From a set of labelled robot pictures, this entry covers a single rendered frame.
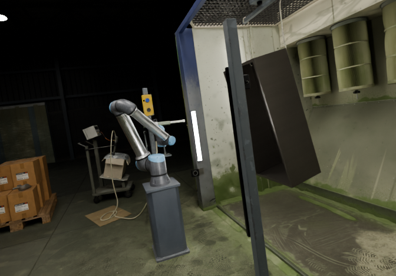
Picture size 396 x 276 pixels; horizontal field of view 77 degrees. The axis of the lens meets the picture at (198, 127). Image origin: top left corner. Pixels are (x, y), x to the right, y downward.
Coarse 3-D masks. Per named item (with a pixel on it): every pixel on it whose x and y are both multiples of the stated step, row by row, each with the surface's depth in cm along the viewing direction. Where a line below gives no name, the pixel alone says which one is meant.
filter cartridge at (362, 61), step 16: (336, 32) 267; (352, 32) 258; (336, 48) 272; (352, 48) 258; (368, 48) 258; (336, 64) 275; (352, 64) 262; (368, 64) 258; (352, 80) 262; (368, 80) 258
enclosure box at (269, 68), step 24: (264, 72) 213; (288, 72) 221; (264, 96) 214; (288, 96) 222; (264, 120) 284; (288, 120) 222; (264, 144) 284; (288, 144) 222; (312, 144) 231; (264, 168) 285; (288, 168) 223; (312, 168) 232
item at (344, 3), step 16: (320, 0) 275; (336, 0) 256; (352, 0) 240; (368, 0) 226; (384, 0) 215; (304, 16) 300; (320, 16) 278; (336, 16) 259; (352, 16) 248; (368, 16) 255; (288, 32) 329; (304, 32) 303; (320, 32) 294
